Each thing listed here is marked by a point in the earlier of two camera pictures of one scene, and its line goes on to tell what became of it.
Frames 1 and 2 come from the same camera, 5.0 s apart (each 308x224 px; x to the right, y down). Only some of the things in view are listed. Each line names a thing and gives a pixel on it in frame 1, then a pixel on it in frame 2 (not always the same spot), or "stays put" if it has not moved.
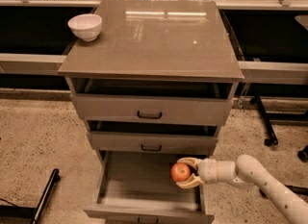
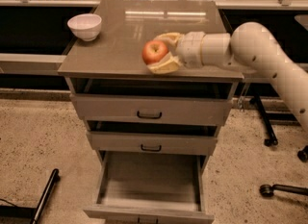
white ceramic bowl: [86, 26] stays put
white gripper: [208, 170] to [190, 49]
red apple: [180, 171] to [153, 50]
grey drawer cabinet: [154, 79] stays put
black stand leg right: [271, 137] stays put
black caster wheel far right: [303, 154] stays put
